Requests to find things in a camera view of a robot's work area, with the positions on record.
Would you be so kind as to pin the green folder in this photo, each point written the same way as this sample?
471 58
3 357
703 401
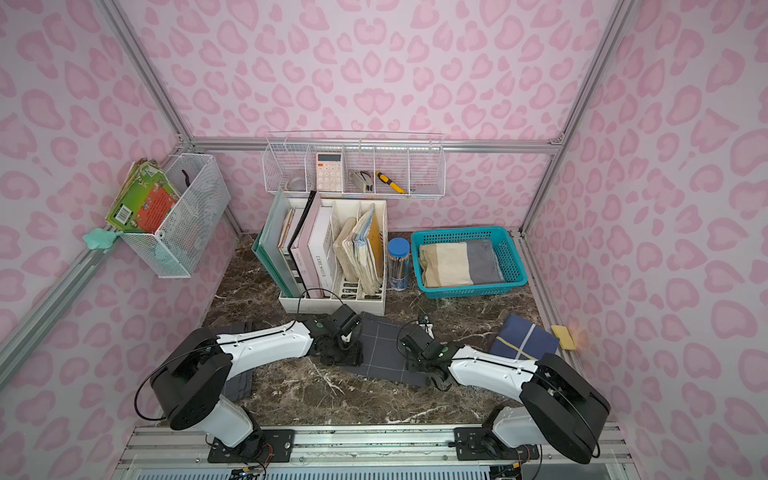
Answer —
266 247

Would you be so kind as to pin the white mesh wall basket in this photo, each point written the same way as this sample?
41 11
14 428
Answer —
177 245

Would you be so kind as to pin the clear tape roll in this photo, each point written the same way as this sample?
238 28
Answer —
296 184

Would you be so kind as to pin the dark grey checked pillowcase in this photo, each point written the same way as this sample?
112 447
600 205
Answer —
381 359
239 387

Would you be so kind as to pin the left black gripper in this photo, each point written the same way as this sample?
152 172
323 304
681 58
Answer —
348 346

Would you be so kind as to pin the white wire wall shelf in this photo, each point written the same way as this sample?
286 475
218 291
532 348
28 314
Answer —
418 165

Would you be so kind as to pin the white file organizer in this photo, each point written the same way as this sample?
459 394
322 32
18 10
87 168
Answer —
359 231

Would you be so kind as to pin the pink calculator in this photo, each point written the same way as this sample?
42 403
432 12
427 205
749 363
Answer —
329 172

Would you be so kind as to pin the green red booklet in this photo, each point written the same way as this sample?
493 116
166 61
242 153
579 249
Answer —
144 201

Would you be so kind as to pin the yellow utility knife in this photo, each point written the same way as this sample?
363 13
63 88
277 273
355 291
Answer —
390 183

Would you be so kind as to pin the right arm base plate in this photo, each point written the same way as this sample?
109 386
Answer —
479 443

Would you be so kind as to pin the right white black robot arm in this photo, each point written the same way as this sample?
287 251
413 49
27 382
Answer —
556 405

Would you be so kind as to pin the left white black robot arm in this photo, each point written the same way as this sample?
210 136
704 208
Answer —
189 385

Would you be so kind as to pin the navy blue folded pillowcase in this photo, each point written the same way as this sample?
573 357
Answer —
520 339

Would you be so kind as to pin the blue lid pencil jar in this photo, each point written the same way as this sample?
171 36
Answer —
399 263

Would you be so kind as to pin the white book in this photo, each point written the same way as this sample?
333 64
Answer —
320 245

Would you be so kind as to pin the cream and grey pillowcase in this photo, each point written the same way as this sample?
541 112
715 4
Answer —
459 264

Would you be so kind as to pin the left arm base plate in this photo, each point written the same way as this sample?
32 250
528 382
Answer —
276 446

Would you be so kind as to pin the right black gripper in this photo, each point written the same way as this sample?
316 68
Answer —
417 354

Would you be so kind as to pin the mint green clip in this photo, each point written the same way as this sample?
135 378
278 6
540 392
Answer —
101 239

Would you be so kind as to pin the grey stapler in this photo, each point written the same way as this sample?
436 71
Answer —
362 181

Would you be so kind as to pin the teal plastic basket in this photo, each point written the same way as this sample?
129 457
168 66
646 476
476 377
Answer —
510 261

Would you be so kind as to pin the yellow sticky note pad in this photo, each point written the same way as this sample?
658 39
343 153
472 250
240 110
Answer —
565 339

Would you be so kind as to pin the pink book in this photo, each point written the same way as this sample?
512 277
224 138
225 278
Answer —
299 249

